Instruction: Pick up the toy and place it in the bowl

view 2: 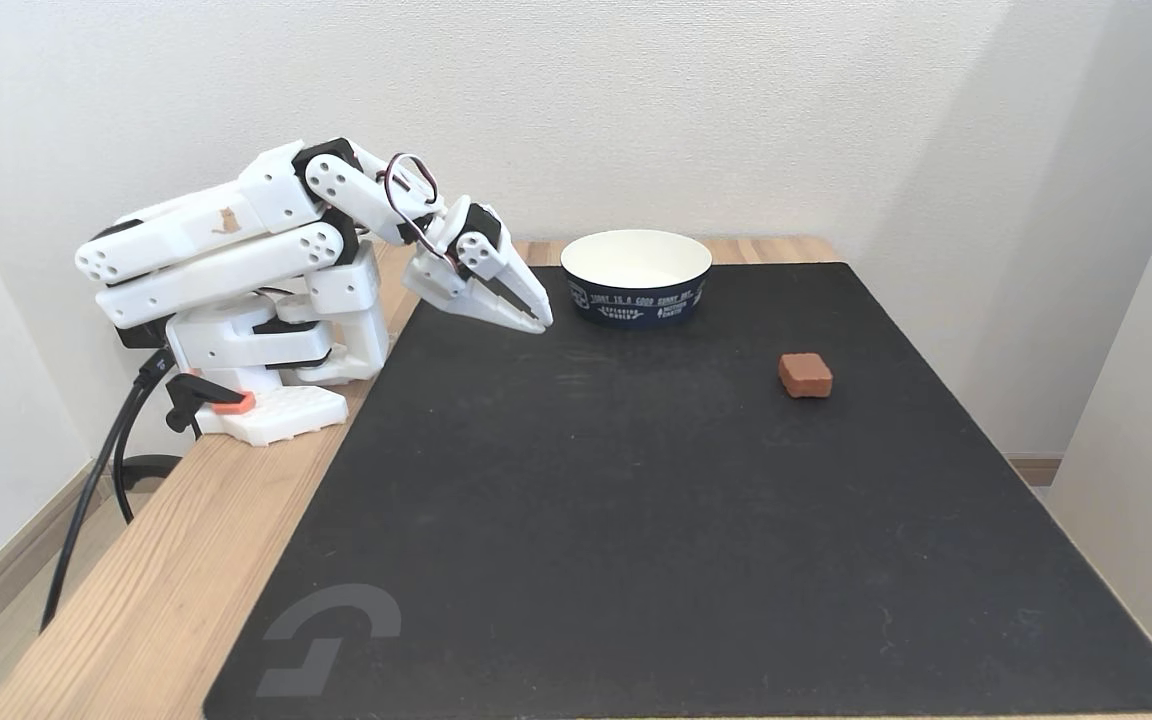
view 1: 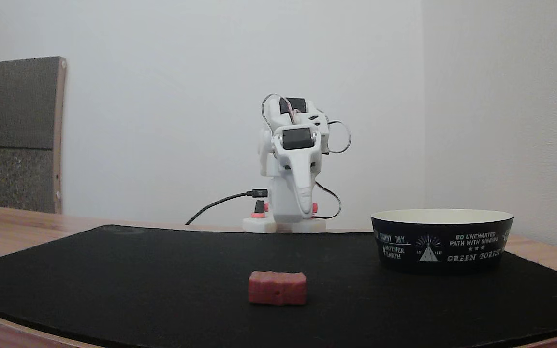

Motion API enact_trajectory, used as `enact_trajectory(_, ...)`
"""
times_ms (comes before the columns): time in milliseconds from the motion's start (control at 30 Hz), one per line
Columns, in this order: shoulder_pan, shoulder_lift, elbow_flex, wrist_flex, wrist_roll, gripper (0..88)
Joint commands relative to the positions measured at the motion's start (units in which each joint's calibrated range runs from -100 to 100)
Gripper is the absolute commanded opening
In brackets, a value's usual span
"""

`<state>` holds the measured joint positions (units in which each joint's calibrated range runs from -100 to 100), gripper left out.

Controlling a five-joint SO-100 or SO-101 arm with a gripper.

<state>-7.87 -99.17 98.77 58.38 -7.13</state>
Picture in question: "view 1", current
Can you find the red toy block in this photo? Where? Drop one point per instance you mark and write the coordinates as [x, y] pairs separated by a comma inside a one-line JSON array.
[[277, 288]]

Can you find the black printed bowl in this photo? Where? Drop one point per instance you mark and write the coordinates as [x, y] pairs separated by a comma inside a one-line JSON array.
[[440, 246]]

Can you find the black table mat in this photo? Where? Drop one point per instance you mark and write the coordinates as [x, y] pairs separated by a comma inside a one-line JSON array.
[[138, 285]]

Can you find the grey wood-framed board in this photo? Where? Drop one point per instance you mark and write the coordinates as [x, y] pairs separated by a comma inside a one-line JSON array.
[[15, 135]]

